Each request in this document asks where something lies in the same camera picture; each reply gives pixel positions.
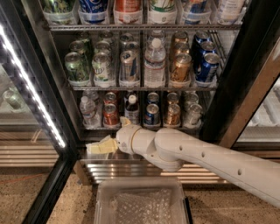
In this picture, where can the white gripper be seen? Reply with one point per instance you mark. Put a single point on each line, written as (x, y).
(124, 138)

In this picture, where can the bottom-shelf water bottle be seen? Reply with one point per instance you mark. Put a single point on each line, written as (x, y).
(92, 94)
(89, 112)

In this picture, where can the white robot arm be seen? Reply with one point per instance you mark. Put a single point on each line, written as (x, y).
(169, 148)

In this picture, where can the dark bottle white cap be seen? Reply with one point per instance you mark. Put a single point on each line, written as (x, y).
(132, 109)

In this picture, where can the glass fridge door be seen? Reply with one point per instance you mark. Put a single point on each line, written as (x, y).
(24, 24)

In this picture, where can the middle-shelf water bottle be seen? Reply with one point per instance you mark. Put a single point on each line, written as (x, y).
(154, 64)

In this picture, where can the top-shelf orange bottle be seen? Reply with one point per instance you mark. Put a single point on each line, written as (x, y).
(128, 12)

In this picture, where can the top-shelf blue pepsi bottle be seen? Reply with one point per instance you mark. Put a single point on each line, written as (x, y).
(93, 11)

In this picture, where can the top-shelf green-white bottle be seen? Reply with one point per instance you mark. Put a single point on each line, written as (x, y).
(162, 12)

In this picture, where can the top-shelf green bottle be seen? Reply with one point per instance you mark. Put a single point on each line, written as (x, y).
(60, 12)

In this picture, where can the front orange soda can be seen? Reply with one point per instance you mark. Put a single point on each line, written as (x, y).
(110, 115)

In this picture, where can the orange soda can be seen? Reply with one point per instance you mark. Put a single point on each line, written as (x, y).
(110, 115)
(110, 98)

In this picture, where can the rear orange soda can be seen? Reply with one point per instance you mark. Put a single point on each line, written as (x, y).
(110, 98)

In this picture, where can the front blue bottom can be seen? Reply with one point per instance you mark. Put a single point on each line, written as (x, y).
(151, 114)

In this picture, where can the rear blue bottom can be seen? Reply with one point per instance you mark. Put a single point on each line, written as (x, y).
(153, 98)

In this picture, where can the front gold bottom can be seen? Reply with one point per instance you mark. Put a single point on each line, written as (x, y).
(172, 115)

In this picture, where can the gold can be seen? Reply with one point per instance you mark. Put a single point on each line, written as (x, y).
(181, 67)
(172, 98)
(181, 48)
(172, 115)

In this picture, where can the front silver-blue can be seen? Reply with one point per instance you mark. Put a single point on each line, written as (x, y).
(128, 66)

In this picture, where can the front white-green can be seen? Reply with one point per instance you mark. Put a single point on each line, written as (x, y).
(102, 66)

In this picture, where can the white-green can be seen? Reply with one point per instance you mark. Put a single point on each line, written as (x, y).
(102, 66)
(102, 47)

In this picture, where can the rear gold bottom can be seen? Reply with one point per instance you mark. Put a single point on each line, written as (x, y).
(172, 98)

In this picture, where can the clear plastic bin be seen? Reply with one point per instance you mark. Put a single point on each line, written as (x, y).
(141, 200)

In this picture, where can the front green can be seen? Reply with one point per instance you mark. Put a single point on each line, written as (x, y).
(75, 67)

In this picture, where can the green can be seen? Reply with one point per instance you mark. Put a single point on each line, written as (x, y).
(78, 46)
(75, 67)

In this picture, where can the front silver bottom can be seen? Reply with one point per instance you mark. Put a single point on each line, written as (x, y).
(193, 115)

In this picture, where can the silver can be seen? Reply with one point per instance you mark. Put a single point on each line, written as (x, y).
(190, 98)
(193, 115)

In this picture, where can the rear silver bottom can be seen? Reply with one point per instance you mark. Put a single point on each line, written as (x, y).
(190, 98)

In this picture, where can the front gold middle can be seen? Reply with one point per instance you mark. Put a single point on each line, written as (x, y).
(181, 67)

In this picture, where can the LED light strip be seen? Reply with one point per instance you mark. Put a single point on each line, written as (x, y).
(30, 87)

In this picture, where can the front blue pepsi can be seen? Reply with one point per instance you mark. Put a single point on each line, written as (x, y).
(207, 68)

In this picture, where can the blue pepsi can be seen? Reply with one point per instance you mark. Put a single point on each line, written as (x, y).
(207, 68)
(205, 47)

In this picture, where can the middle wire shelf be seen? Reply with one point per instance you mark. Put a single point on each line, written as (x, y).
(145, 88)

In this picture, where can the wire shelf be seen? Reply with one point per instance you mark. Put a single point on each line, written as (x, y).
(145, 88)
(139, 27)

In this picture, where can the upper wire shelf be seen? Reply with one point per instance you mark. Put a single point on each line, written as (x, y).
(139, 27)

